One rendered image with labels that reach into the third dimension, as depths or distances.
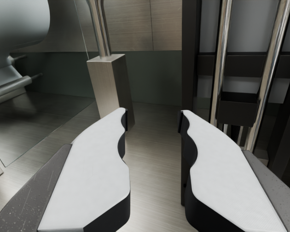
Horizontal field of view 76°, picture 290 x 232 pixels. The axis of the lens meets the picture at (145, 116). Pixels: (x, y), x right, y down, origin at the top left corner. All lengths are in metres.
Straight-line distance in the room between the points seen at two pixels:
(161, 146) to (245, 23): 0.43
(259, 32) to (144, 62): 0.58
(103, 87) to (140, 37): 0.29
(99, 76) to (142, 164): 0.30
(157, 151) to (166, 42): 0.41
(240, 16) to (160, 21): 0.49
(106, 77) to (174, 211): 0.41
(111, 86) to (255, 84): 0.41
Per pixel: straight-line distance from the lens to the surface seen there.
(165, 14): 0.75
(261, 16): 0.30
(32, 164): 0.71
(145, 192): 0.50
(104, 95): 0.62
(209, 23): 0.30
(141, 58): 0.82
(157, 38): 0.77
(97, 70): 0.60
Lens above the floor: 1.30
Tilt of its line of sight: 30 degrees down
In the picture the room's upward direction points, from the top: 6 degrees counter-clockwise
